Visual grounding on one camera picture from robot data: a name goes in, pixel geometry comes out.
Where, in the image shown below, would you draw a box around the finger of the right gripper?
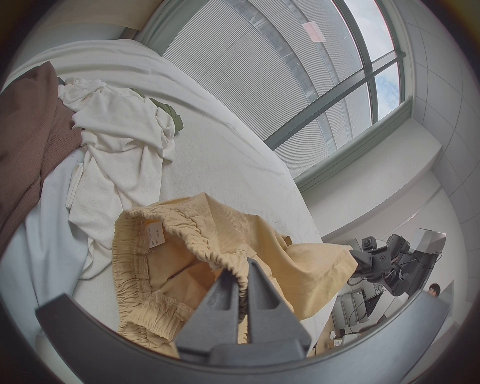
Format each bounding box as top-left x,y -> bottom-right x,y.
349,250 -> 373,272

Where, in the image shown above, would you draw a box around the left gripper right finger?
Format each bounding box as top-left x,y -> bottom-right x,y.
245,258 -> 313,357

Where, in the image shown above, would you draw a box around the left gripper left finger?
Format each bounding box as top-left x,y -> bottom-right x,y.
175,268 -> 242,357

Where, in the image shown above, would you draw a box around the tan shorts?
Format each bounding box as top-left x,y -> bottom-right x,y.
112,192 -> 359,359

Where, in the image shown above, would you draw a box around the bed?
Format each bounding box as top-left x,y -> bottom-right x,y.
0,0 -> 331,338

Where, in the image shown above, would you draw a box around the pale blue garment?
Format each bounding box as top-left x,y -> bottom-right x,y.
5,148 -> 97,301

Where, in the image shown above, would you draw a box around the cream garment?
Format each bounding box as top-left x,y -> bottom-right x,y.
58,77 -> 178,280

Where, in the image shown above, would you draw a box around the green garment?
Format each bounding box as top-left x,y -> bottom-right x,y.
129,88 -> 184,134

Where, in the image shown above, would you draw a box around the window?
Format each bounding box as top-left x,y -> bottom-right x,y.
161,0 -> 409,178

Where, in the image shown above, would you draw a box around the brown garment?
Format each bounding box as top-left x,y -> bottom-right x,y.
0,61 -> 84,256

